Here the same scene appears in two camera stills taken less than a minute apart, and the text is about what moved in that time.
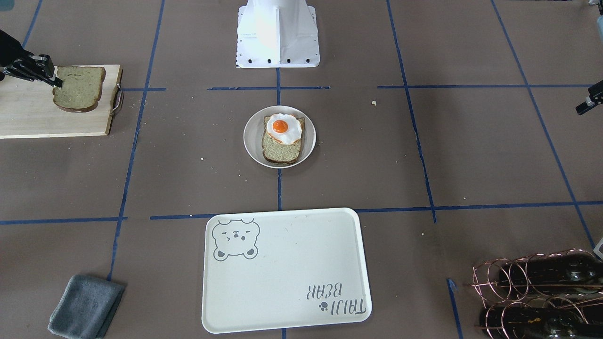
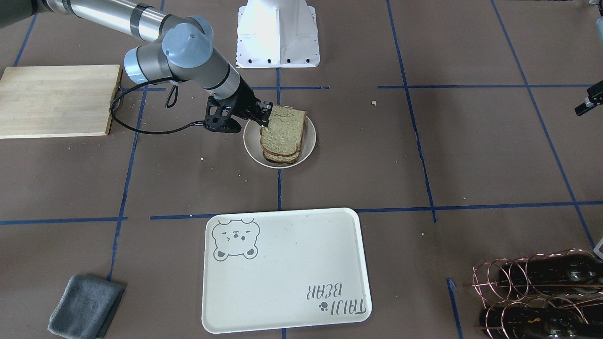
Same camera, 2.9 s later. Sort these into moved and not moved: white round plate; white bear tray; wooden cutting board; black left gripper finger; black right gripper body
Moved: black right gripper body
Not moved: white round plate; wooden cutting board; white bear tray; black left gripper finger
